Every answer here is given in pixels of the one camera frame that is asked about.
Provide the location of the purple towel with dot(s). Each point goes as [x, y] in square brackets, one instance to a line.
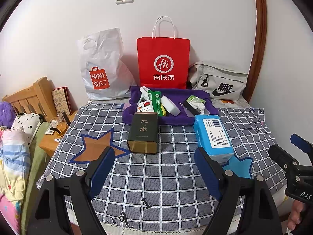
[176, 120]

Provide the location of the yellow pouch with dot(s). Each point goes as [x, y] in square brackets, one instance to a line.
[163, 112]

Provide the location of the white plastic shopping bag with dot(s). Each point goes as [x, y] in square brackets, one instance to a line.
[102, 58]

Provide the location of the patterned book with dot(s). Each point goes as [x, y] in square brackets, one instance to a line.
[61, 100]

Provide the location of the red white snack packet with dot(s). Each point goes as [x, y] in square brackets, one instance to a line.
[144, 106]

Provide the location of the white floral pillow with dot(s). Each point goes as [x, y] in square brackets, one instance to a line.
[24, 124]

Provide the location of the green wipes packet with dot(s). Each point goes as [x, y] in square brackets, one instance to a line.
[156, 100]

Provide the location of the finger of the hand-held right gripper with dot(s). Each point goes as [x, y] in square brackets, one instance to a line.
[283, 160]
[302, 143]

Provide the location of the grey checked blanket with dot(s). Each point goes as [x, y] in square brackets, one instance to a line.
[159, 176]

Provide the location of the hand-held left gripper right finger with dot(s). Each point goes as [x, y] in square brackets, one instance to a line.
[206, 173]

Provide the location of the grey waist bag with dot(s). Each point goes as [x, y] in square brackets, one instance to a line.
[220, 76]

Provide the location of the dark green tin box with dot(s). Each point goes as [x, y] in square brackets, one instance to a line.
[143, 132]

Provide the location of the blue tissue pack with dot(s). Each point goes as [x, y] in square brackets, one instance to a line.
[212, 137]

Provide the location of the person's right hand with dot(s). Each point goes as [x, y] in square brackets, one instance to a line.
[296, 215]

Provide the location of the colourful printed quilt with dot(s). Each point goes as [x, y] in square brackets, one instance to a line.
[12, 164]

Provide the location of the white sock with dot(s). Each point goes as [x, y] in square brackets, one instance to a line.
[144, 95]

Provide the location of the glass teapot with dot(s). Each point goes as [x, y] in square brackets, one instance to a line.
[60, 128]

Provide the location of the small black bottle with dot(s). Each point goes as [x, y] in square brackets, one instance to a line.
[66, 117]

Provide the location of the white floral bed sheet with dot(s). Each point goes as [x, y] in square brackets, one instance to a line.
[229, 102]

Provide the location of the white tissue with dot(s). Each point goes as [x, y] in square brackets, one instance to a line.
[201, 107]

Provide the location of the wooden nightstand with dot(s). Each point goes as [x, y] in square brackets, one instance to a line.
[49, 144]

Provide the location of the wooden headboard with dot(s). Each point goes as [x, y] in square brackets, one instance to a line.
[36, 90]

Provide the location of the brown wooden door frame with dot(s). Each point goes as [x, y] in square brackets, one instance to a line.
[260, 29]

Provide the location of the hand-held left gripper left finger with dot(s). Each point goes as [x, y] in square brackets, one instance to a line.
[102, 171]

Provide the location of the green cassette case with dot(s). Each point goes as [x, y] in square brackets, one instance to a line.
[195, 99]

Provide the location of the green bed sheet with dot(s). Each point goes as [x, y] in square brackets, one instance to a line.
[34, 164]

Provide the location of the purple plush toy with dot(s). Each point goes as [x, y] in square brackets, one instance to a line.
[6, 115]

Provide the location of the red paper bag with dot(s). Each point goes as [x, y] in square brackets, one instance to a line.
[162, 51]

